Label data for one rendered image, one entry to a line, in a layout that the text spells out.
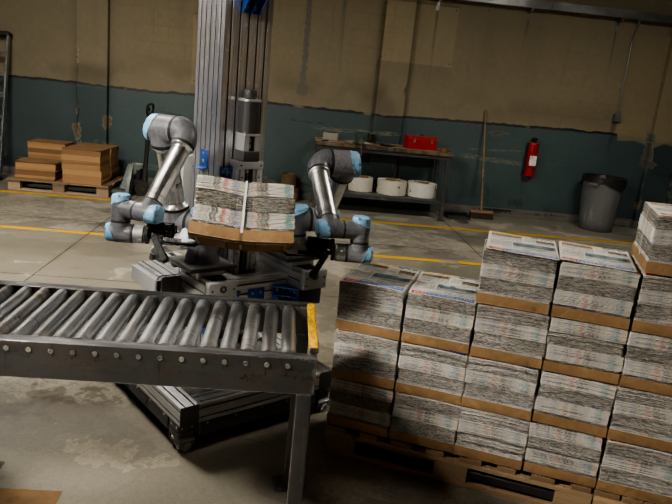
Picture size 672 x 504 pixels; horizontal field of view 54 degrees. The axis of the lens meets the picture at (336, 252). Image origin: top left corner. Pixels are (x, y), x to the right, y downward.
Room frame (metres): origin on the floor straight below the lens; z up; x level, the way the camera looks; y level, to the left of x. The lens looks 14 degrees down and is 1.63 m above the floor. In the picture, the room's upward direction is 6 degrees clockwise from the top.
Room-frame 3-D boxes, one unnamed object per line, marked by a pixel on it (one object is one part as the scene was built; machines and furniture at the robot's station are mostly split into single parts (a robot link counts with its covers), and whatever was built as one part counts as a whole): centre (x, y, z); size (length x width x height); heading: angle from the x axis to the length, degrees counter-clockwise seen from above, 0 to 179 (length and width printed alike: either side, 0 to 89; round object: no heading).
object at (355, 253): (2.58, -0.09, 0.98); 0.11 x 0.08 x 0.09; 95
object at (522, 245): (2.66, -0.77, 1.06); 0.37 x 0.29 x 0.01; 165
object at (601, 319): (2.59, -1.05, 0.86); 0.38 x 0.29 x 0.04; 164
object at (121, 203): (2.49, 0.83, 1.09); 0.11 x 0.08 x 0.11; 68
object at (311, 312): (2.15, 0.05, 0.81); 0.43 x 0.03 x 0.02; 5
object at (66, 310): (2.09, 0.91, 0.77); 0.47 x 0.05 x 0.05; 5
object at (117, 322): (2.10, 0.72, 0.77); 0.47 x 0.05 x 0.05; 5
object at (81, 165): (8.27, 3.49, 0.28); 1.20 x 0.83 x 0.57; 95
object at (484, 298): (2.67, -0.76, 0.86); 0.38 x 0.29 x 0.04; 165
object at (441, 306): (2.71, -0.64, 0.42); 1.17 x 0.39 x 0.83; 74
